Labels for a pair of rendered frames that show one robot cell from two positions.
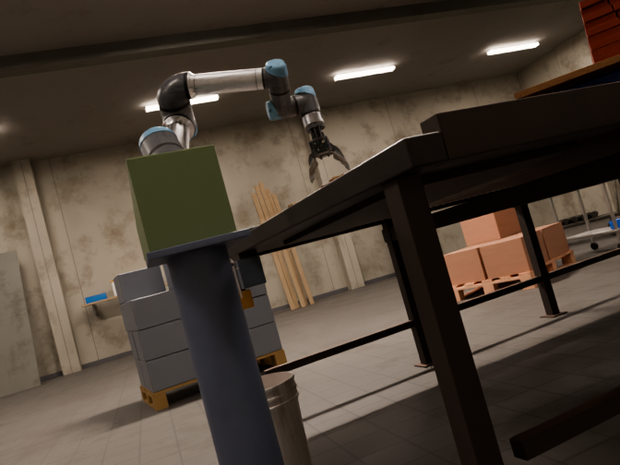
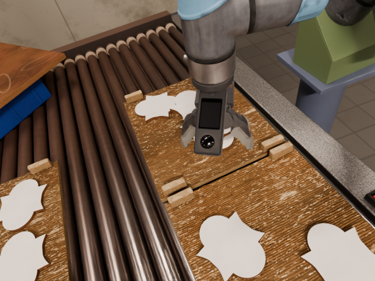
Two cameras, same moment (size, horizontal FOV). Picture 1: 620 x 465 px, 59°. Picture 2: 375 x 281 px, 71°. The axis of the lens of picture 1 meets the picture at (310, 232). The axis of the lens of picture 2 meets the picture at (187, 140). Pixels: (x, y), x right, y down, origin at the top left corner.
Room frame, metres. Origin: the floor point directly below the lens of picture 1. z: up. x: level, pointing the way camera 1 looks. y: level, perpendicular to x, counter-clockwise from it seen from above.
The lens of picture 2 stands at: (2.41, -0.13, 1.48)
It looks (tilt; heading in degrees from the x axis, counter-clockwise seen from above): 48 degrees down; 189
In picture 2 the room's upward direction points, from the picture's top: 13 degrees counter-clockwise
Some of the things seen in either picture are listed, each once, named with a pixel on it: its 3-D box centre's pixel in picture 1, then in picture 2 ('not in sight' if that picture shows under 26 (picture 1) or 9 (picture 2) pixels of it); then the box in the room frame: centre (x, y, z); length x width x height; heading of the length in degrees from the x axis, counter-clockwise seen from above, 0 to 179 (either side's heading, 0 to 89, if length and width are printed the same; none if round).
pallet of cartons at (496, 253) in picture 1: (505, 244); not in sight; (5.73, -1.91, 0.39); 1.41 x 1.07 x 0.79; 127
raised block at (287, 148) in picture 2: not in sight; (280, 150); (2.00, 0.02, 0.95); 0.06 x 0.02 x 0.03; 112
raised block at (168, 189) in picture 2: not in sight; (174, 186); (2.08, -0.24, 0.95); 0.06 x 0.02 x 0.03; 111
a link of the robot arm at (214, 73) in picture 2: (314, 121); (209, 61); (2.04, -0.13, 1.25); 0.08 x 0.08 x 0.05
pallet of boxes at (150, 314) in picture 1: (197, 320); not in sight; (4.65, 1.10, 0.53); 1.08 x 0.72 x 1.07; 116
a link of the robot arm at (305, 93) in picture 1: (306, 102); (210, 12); (2.04, -0.12, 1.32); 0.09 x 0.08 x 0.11; 99
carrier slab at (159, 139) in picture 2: not in sight; (194, 122); (1.84, -0.19, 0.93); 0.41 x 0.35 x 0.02; 21
